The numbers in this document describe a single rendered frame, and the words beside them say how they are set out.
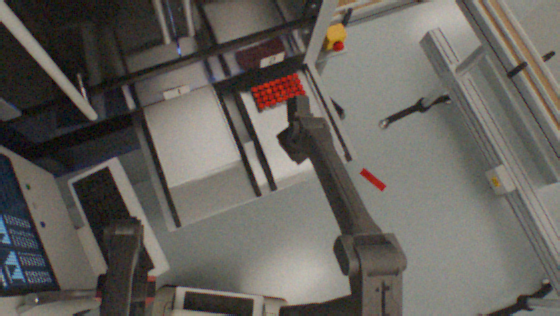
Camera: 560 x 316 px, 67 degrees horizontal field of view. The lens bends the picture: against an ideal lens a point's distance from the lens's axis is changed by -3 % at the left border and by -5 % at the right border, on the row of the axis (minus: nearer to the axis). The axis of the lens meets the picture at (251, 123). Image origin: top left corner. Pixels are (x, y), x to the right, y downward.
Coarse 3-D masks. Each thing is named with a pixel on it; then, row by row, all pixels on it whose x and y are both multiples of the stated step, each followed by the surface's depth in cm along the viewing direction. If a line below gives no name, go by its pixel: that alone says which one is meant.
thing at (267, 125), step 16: (304, 80) 162; (240, 96) 158; (256, 112) 157; (272, 112) 158; (320, 112) 158; (256, 128) 155; (272, 128) 156; (272, 144) 154; (336, 144) 154; (272, 160) 152; (288, 160) 152; (272, 176) 149
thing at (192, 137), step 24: (192, 96) 158; (216, 96) 155; (168, 120) 155; (192, 120) 155; (216, 120) 156; (168, 144) 152; (192, 144) 153; (216, 144) 153; (168, 168) 149; (192, 168) 150; (216, 168) 148
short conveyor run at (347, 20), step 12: (348, 0) 169; (360, 0) 165; (372, 0) 166; (384, 0) 170; (396, 0) 170; (408, 0) 173; (420, 0) 174; (432, 0) 181; (336, 12) 165; (348, 12) 160; (360, 12) 167; (372, 12) 170; (384, 12) 175; (348, 24) 172
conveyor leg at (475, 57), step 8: (480, 48) 182; (472, 56) 189; (480, 56) 185; (464, 64) 196; (472, 64) 192; (456, 72) 203; (464, 72) 200; (440, 88) 220; (432, 96) 229; (440, 96) 227; (424, 104) 240
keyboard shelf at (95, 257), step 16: (112, 160) 157; (80, 176) 155; (128, 192) 154; (80, 208) 151; (128, 208) 152; (144, 224) 150; (80, 240) 148; (144, 240) 149; (96, 256) 147; (160, 256) 147; (96, 272) 145; (160, 272) 146
